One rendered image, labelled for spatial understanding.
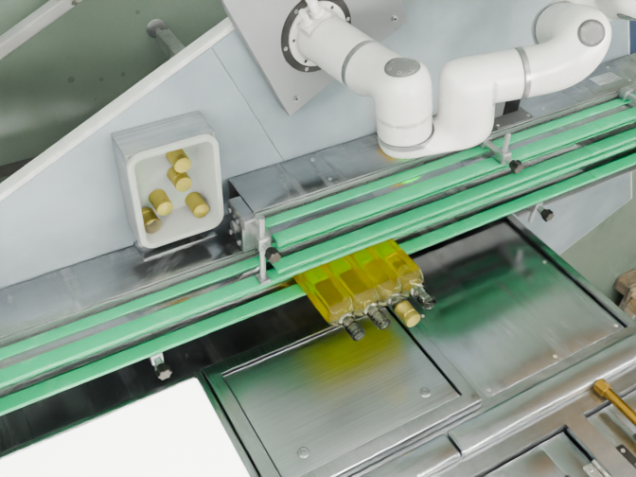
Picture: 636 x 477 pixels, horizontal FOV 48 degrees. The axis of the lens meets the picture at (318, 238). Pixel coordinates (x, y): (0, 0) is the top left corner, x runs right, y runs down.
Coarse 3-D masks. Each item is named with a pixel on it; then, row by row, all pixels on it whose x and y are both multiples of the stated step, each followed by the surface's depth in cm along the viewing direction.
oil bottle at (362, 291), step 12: (336, 264) 151; (348, 264) 151; (336, 276) 149; (348, 276) 148; (360, 276) 148; (348, 288) 146; (360, 288) 146; (372, 288) 146; (360, 300) 144; (372, 300) 145; (360, 312) 146
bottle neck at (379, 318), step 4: (372, 304) 145; (376, 304) 145; (368, 308) 144; (372, 308) 144; (376, 308) 144; (368, 312) 144; (372, 312) 143; (376, 312) 143; (380, 312) 143; (368, 316) 145; (372, 316) 143; (376, 316) 143; (380, 316) 142; (384, 316) 142; (372, 320) 143; (376, 320) 142; (380, 320) 142; (384, 320) 142; (388, 320) 142; (376, 324) 142; (380, 324) 142; (384, 324) 144; (388, 324) 143; (380, 328) 143
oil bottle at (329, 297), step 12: (324, 264) 151; (300, 276) 150; (312, 276) 148; (324, 276) 148; (312, 288) 146; (324, 288) 146; (336, 288) 146; (312, 300) 149; (324, 300) 144; (336, 300) 143; (348, 300) 143; (324, 312) 145; (336, 312) 142; (348, 312) 143; (336, 324) 144
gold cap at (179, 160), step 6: (174, 150) 136; (180, 150) 136; (168, 156) 136; (174, 156) 135; (180, 156) 134; (186, 156) 135; (174, 162) 134; (180, 162) 134; (186, 162) 135; (174, 168) 135; (180, 168) 135; (186, 168) 136
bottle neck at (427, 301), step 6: (414, 288) 149; (420, 288) 149; (414, 294) 149; (420, 294) 148; (426, 294) 147; (420, 300) 148; (426, 300) 147; (432, 300) 146; (426, 306) 146; (432, 306) 148
